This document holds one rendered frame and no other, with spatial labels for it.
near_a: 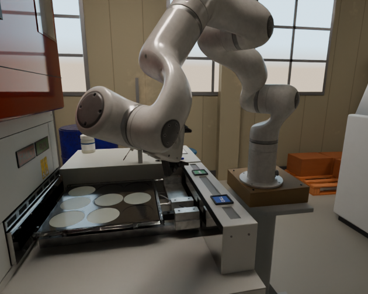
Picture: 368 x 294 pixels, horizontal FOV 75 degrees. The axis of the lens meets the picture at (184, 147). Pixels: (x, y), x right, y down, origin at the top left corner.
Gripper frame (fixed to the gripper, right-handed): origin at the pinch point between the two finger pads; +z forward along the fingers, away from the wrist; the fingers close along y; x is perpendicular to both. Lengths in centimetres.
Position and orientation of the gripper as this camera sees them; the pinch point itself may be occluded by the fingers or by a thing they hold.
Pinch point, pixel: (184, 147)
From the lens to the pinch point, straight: 65.0
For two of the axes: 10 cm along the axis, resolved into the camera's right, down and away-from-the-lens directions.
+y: 0.9, -9.8, 1.6
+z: 4.7, 1.9, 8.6
